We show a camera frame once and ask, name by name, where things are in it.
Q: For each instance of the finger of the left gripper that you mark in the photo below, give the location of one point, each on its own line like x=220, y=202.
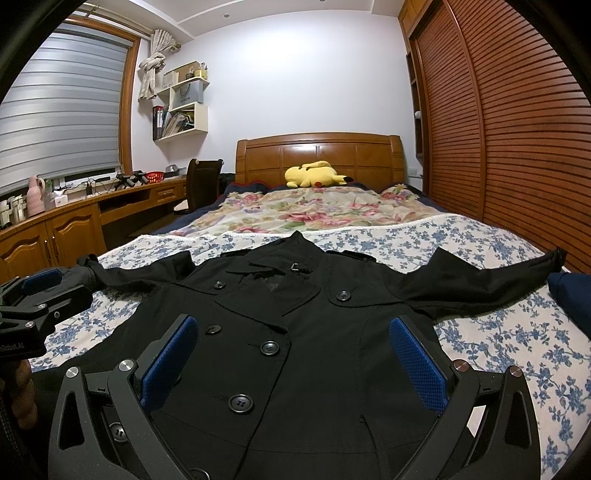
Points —
x=41, y=281
x=29, y=313

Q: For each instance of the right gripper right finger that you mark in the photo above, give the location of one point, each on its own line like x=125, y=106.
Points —
x=486, y=426

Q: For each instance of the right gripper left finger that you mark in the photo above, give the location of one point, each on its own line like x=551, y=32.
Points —
x=103, y=418

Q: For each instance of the black double-breasted coat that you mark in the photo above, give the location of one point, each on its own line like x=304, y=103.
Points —
x=293, y=375

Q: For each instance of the person left hand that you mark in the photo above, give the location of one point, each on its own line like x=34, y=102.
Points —
x=23, y=406

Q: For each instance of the long wooden desk cabinet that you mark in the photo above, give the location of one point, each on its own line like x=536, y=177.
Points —
x=91, y=226

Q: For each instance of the pink bottle on desk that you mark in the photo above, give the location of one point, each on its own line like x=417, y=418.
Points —
x=35, y=199

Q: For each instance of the red basket on desk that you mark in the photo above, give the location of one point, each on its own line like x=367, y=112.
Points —
x=154, y=177

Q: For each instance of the grey window roller blind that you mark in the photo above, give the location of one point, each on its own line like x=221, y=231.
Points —
x=61, y=115

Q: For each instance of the dark blue pillow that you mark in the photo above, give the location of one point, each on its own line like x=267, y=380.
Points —
x=572, y=292

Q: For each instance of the dark brown desk chair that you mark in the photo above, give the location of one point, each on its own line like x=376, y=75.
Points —
x=202, y=185

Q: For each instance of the pink floral beige quilt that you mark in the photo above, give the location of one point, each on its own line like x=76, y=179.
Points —
x=257, y=209

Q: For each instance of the tied beige curtain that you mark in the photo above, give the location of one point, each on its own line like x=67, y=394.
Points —
x=161, y=43

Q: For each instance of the yellow Pikachu plush toy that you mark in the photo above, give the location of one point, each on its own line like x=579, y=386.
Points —
x=317, y=174

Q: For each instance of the wooden bed headboard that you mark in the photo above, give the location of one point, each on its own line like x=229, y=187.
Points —
x=376, y=161

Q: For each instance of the brown louvered wardrobe doors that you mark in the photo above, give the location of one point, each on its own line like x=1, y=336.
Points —
x=503, y=126

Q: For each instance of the white wall shelf unit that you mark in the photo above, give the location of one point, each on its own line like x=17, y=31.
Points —
x=182, y=110

